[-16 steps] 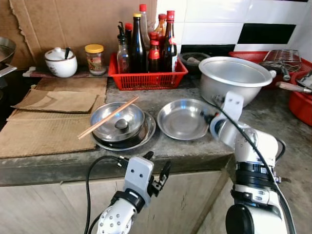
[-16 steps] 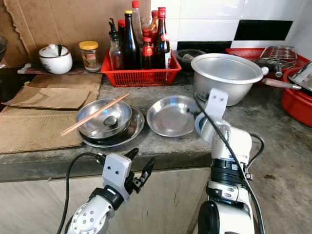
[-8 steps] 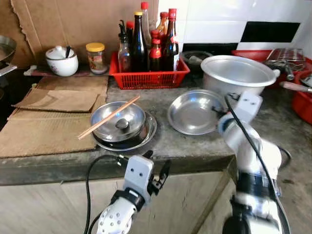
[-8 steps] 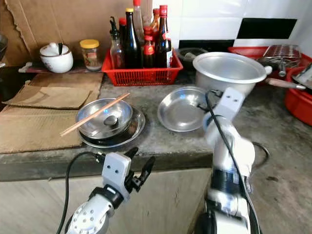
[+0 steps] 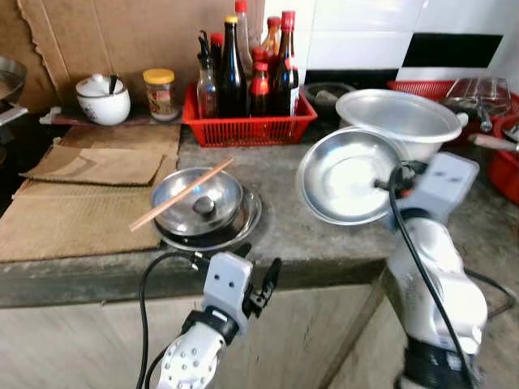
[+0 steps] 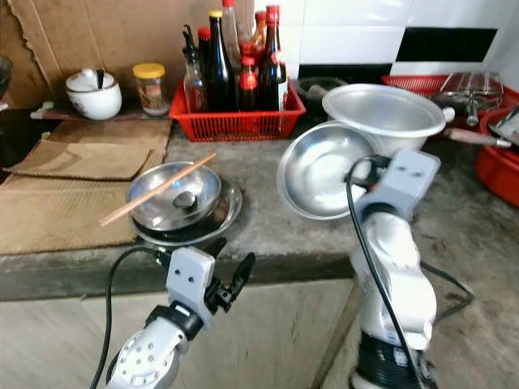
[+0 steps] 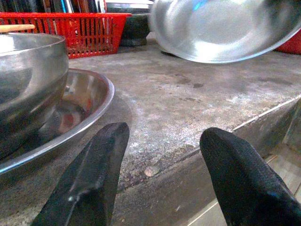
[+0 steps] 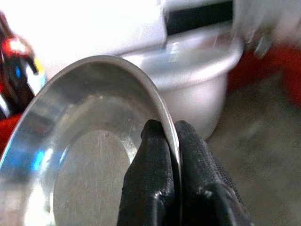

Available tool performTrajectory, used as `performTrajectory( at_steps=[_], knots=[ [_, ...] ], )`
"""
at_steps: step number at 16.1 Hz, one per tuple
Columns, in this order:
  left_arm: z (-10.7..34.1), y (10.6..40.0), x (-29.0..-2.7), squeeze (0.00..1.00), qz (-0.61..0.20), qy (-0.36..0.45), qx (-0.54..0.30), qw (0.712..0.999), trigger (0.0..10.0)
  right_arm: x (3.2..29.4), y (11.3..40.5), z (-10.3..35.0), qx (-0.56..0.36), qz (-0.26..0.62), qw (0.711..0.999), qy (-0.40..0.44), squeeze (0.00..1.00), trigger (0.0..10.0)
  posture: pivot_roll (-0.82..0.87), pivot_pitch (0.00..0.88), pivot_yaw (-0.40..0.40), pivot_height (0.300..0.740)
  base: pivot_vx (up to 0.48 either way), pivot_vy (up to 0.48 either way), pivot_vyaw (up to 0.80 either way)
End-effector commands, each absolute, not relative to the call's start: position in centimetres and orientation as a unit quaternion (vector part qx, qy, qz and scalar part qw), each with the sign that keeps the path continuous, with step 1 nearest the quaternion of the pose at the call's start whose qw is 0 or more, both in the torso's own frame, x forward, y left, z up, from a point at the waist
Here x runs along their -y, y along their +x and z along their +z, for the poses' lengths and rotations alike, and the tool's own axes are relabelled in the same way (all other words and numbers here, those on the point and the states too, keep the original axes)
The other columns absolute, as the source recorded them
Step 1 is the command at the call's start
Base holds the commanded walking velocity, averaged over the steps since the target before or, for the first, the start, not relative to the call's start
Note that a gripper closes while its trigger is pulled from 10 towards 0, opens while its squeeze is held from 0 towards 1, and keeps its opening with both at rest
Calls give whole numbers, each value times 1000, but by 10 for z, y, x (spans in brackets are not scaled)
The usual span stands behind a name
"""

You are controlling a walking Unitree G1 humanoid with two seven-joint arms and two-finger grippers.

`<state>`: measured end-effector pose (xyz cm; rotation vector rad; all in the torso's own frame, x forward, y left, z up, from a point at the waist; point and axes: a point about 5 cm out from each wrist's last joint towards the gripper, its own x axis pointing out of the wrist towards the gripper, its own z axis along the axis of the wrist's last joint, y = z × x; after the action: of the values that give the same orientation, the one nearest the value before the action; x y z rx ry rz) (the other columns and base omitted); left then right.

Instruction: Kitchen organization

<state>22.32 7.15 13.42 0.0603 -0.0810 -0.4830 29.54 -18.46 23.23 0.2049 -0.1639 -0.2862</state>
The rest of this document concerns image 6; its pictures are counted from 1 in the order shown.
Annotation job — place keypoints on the dark round bowl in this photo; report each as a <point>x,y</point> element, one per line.
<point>316,87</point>

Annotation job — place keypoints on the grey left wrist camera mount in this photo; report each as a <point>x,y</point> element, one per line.
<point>189,279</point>

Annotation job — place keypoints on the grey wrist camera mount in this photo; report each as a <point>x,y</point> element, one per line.
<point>189,279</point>
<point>407,180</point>

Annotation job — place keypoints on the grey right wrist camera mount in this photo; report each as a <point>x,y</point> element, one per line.
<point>407,180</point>

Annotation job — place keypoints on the white ceramic lidded pot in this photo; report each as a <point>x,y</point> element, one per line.
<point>91,99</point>

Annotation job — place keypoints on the tall clear glass bottle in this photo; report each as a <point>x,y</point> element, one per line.
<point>233,20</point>

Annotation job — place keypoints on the small brown cardboard mat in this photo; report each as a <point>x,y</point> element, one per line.
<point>85,160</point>

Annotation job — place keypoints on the large aluminium pot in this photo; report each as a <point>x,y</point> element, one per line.
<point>385,109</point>

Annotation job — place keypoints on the clear bottle black pump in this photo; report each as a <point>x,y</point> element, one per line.
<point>193,85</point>

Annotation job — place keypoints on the large brown cardboard mat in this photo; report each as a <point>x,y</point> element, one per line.
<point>57,215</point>

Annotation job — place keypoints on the flat red plastic basket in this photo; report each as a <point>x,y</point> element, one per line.
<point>409,81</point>

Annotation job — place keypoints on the brown cardboard wall sheet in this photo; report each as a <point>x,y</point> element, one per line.
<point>113,36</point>

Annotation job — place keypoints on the small sauce bottle red cap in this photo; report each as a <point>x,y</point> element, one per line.
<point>248,85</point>

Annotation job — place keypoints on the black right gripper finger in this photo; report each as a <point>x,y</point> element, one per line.
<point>359,177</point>

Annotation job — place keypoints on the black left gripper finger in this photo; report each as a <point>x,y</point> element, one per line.
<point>214,246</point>
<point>243,272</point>

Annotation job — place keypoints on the grey metal wok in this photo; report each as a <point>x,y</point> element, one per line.
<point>5,77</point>

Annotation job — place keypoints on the dark bottle yellow cap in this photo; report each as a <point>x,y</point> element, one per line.
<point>219,77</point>

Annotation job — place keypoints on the wooden chopstick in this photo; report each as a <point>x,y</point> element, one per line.
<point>158,188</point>

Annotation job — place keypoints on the red plastic bottle basket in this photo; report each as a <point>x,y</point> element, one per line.
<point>231,126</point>

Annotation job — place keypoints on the amber bottle red cap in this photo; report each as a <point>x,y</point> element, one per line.
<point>259,28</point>

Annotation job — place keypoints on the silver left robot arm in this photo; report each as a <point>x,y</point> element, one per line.
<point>150,356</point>

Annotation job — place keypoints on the steel lid with knob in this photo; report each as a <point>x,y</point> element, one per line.
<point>195,190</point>

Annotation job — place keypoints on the tall dark bottle red cap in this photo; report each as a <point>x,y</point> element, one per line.
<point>272,69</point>

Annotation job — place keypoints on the wide shiny steel bowl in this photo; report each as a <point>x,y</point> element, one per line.
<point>320,174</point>

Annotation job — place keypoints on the glass jar yellow lid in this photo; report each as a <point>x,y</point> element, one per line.
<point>149,91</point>

